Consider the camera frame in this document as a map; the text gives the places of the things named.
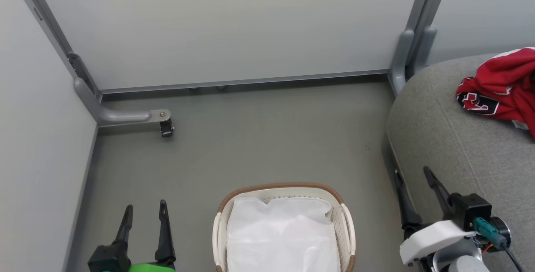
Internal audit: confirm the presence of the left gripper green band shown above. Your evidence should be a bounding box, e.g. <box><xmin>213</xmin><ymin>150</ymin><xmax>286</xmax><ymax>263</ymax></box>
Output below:
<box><xmin>87</xmin><ymin>199</ymin><xmax>178</xmax><ymax>272</ymax></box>

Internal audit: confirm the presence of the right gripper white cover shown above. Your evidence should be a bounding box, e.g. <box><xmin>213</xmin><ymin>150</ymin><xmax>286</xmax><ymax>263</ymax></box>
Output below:
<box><xmin>394</xmin><ymin>166</ymin><xmax>477</xmax><ymax>272</ymax></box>

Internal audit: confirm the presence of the red Bulls jersey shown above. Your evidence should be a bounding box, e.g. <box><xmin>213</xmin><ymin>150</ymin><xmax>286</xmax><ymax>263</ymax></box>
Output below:
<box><xmin>456</xmin><ymin>47</ymin><xmax>535</xmax><ymax>139</ymax></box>

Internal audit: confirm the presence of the cream laundry basket brown rim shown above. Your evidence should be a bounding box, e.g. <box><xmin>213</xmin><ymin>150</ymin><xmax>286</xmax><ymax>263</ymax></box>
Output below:
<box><xmin>212</xmin><ymin>182</ymin><xmax>357</xmax><ymax>272</ymax></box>

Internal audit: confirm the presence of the grey fabric sofa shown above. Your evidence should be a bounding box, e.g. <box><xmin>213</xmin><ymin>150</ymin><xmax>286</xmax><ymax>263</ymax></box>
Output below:
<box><xmin>385</xmin><ymin>53</ymin><xmax>535</xmax><ymax>272</ymax></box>

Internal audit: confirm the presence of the white cloth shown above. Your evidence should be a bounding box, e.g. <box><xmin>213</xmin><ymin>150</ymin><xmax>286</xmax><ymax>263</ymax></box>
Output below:
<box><xmin>226</xmin><ymin>196</ymin><xmax>341</xmax><ymax>272</ymax></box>

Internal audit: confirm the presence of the black cable teal connector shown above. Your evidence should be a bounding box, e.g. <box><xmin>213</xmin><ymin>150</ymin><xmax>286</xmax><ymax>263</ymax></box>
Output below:
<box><xmin>473</xmin><ymin>217</ymin><xmax>527</xmax><ymax>272</ymax></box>

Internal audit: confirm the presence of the grey partition post with foot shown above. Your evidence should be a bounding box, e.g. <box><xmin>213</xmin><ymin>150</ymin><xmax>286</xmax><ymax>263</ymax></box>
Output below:
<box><xmin>8</xmin><ymin>0</ymin><xmax>172</xmax><ymax>128</ymax></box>

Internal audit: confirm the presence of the grey partition post pair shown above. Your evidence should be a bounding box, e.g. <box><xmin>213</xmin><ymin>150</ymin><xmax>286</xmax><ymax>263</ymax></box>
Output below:
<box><xmin>388</xmin><ymin>0</ymin><xmax>454</xmax><ymax>95</ymax></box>

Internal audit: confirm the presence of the grey partition bottom rail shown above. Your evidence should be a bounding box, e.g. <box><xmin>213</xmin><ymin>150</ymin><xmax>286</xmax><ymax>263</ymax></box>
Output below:
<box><xmin>100</xmin><ymin>69</ymin><xmax>389</xmax><ymax>95</ymax></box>

